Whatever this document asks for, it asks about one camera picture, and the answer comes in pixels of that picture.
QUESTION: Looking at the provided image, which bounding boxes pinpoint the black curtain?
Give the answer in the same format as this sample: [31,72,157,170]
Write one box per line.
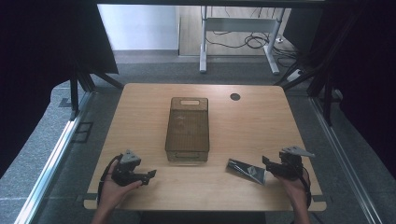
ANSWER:
[0,0,120,179]
[306,0,396,172]

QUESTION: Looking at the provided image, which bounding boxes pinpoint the right hand-held gripper black cable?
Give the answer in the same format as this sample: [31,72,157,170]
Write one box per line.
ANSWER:
[298,165,313,210]

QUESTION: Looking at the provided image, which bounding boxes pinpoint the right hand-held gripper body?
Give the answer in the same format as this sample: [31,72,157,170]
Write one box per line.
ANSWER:
[277,146,316,181]

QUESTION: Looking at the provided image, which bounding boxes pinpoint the black metal stand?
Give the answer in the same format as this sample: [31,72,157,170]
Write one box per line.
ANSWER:
[68,61,125,121]
[273,8,334,127]

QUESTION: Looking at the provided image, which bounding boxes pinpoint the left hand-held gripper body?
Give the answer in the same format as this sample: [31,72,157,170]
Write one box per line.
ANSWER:
[110,149,149,188]

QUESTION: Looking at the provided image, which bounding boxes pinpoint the person's left hand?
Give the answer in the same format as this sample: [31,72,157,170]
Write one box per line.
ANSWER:
[98,169,143,213]

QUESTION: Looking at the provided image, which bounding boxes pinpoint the person's right hand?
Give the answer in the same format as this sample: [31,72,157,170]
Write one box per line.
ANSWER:
[275,174,310,213]

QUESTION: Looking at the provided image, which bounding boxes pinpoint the left hand-held gripper black cable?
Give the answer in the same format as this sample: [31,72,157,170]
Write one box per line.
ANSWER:
[97,153,123,207]

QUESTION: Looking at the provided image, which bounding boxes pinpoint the hand-held gripper black cable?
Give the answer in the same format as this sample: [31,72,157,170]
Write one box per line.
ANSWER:
[298,165,313,210]
[97,153,123,207]

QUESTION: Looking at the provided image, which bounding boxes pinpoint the black foil packet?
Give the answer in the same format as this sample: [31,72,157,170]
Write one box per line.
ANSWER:
[226,158,268,186]

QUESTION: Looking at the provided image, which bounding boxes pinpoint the white power strip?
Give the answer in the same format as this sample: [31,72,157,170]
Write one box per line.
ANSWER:
[286,68,305,83]

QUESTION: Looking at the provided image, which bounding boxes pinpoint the white metal desk frame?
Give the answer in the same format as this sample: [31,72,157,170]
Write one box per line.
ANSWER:
[199,5,286,76]

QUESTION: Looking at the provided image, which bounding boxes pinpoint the brown translucent plastic basket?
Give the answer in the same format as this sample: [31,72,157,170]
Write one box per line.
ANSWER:
[164,96,210,163]

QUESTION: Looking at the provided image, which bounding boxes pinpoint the black floor cables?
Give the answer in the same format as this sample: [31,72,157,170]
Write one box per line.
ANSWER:
[205,29,301,68]

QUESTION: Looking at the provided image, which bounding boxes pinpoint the aluminium floor rail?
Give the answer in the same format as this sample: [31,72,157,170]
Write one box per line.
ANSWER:
[13,91,95,224]
[308,96,383,224]

